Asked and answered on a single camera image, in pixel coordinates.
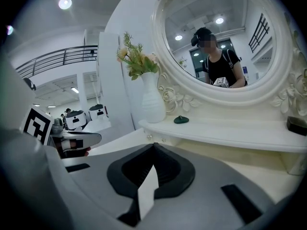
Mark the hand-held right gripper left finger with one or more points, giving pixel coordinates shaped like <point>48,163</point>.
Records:
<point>96,176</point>

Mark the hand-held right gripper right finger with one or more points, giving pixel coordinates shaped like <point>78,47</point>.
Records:
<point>204,176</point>

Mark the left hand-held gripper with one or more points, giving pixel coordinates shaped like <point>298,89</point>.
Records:
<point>38,124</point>

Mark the white vanity dressing table with mirror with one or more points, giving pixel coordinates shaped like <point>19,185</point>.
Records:
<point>239,174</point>

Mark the person's left hand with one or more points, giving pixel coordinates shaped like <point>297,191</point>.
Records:
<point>86,152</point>

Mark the white round-bodied robot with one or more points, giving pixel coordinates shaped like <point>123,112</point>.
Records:
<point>75,120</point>
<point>98,111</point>

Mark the white cabinet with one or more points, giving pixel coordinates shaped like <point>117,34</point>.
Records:
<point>112,85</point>

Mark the small dark green dish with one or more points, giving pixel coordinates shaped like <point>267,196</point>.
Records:
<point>181,119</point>

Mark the white ribbed vase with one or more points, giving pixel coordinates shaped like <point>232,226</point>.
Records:
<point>153,102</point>

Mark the black balcony railing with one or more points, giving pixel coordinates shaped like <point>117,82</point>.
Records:
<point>57,57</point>

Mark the artificial flower bouquet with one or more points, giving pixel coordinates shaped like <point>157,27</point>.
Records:
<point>136,59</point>

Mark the small black box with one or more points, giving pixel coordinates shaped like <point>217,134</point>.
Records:
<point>297,126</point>

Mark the round ceiling light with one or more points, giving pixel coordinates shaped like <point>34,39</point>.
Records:
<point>65,3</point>

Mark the oval mirror with white frame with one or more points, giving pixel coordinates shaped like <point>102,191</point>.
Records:
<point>220,44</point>

